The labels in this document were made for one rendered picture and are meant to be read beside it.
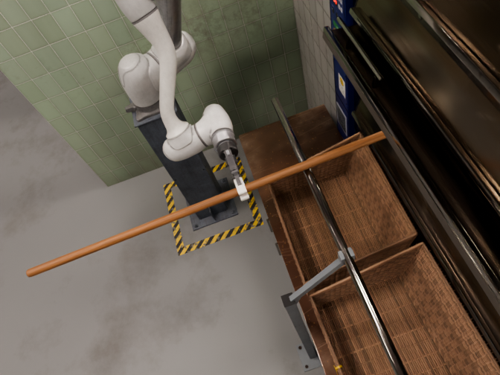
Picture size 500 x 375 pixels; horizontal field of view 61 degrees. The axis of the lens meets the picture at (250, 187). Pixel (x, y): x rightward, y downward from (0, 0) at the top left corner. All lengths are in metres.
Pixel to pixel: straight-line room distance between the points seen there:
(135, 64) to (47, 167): 1.98
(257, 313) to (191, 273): 0.50
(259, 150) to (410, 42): 1.22
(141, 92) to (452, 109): 1.33
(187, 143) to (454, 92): 0.94
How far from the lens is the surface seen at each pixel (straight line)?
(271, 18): 2.63
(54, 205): 3.53
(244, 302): 2.60
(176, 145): 1.67
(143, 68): 2.00
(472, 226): 1.16
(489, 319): 1.56
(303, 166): 1.48
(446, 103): 1.24
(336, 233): 1.38
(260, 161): 2.30
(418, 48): 1.32
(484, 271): 1.09
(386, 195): 1.88
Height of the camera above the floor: 2.42
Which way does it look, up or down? 56 degrees down
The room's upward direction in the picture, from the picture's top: 22 degrees counter-clockwise
